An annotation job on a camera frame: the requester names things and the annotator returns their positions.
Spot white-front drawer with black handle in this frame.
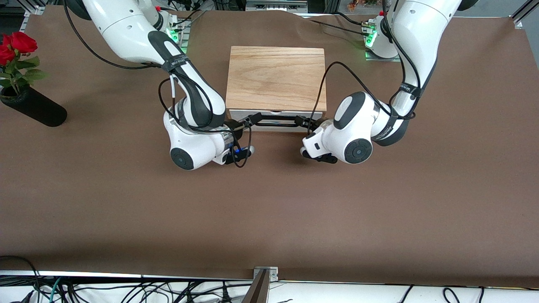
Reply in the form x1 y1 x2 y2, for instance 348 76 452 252
229 109 323 132

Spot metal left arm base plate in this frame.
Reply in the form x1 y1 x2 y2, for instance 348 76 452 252
365 50 401 63

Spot tangled black cable bundle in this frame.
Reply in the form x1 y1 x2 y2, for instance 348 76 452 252
63 279 253 303

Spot brown table cover sheet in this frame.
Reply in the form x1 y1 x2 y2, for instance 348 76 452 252
0 5 539 289

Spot red artificial roses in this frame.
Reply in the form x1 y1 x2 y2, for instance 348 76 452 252
0 32 49 96

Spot black looped cable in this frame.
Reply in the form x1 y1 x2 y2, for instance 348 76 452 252
0 255 41 303

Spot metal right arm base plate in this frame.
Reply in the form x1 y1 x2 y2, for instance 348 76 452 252
168 19 192 54

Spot colourful background decoration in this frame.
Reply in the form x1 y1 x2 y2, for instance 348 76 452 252
347 0 382 12

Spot silver power strip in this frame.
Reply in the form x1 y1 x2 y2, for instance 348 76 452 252
245 0 308 13

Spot dark camera mount post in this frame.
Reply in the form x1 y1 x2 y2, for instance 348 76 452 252
242 269 270 303

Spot wooden cabinet box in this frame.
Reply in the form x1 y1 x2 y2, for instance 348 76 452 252
225 45 328 133

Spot aluminium frame profile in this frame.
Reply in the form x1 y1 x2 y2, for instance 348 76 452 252
16 0 48 18
511 0 534 29

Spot metal edge bracket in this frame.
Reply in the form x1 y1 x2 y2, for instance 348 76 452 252
253 266 279 282

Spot teal cable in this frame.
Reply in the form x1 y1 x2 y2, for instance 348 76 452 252
48 276 64 303

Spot black base cable bundle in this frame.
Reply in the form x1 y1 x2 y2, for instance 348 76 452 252
166 3 208 31

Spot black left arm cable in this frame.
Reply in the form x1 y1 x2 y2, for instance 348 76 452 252
307 0 422 136

